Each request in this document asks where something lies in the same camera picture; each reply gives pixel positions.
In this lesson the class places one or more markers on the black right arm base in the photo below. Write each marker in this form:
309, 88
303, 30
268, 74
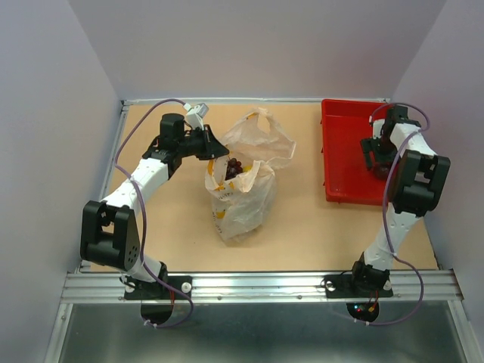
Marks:
341, 286

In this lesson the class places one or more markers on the dark purple fake passionfruit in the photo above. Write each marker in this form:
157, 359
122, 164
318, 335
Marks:
381, 171

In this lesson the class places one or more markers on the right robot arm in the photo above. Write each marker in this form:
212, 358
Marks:
414, 177

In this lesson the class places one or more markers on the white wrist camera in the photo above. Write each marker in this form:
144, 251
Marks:
195, 114
376, 125

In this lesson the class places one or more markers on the dark purple fake grapes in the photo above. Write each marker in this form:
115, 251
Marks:
233, 168

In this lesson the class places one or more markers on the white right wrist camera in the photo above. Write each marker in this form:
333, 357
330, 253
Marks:
376, 125

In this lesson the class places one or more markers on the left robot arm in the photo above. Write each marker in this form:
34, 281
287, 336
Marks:
109, 234

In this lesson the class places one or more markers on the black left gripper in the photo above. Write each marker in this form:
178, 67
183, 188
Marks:
212, 148

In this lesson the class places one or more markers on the aluminium front rail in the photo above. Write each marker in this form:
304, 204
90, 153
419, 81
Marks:
250, 287

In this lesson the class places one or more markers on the white plastic bag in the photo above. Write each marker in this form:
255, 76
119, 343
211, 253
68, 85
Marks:
242, 204

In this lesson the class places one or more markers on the red plastic tray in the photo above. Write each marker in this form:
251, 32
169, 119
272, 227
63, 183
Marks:
346, 178

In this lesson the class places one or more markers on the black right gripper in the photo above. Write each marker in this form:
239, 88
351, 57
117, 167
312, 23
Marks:
370, 144

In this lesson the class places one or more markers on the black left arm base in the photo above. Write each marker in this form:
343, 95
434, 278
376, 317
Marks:
141, 290

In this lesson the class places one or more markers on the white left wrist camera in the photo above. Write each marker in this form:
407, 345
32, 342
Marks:
195, 114

